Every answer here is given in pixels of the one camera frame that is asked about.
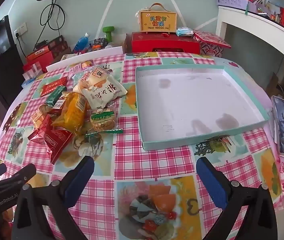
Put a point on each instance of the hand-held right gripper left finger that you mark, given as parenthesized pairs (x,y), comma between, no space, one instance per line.
(79,180)

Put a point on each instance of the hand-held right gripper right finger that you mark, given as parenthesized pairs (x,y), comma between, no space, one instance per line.
(212,185)

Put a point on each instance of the red snack packet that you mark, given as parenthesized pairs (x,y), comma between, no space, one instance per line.
(54,140)

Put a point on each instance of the orange snack packet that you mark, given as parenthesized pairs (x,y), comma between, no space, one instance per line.
(39,117)

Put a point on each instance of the green label cookie packet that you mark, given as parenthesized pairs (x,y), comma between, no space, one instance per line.
(103,121)

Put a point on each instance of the yellow snack packet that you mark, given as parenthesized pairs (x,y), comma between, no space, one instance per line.
(72,112)

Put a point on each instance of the shallow teal cardboard box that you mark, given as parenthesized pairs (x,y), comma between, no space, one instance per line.
(194,100)

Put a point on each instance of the green snack packet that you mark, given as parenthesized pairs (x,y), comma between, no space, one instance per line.
(56,95)

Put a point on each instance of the white steamed cake packet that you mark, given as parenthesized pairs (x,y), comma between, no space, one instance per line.
(102,87)

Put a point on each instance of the white phone stand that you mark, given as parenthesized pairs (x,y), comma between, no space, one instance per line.
(273,127)

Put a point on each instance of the smartphone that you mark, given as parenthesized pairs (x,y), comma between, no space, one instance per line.
(283,125)

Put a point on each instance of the black cabinet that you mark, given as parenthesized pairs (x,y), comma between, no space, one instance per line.
(4,67)

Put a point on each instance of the orange-red carton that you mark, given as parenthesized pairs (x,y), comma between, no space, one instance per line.
(39,55)

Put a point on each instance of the white foam board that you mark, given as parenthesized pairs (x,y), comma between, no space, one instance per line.
(82,57)

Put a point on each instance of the blue plastic bottle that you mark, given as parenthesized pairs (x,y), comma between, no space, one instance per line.
(82,43)

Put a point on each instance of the toy car pack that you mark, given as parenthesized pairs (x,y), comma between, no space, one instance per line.
(100,43)

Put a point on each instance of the red patterned tin box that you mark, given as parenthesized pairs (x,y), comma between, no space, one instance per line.
(210,41)

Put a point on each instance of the large red gift box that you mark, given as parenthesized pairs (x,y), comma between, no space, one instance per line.
(164,43)

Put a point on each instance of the green dumbbell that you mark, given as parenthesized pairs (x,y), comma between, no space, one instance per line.
(108,33)

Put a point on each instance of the blue wet wipes pack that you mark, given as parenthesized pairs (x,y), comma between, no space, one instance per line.
(185,31)

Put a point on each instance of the white shelf unit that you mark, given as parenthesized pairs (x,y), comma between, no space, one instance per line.
(257,20)

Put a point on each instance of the white wall socket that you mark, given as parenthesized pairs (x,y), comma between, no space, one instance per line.
(20,29)

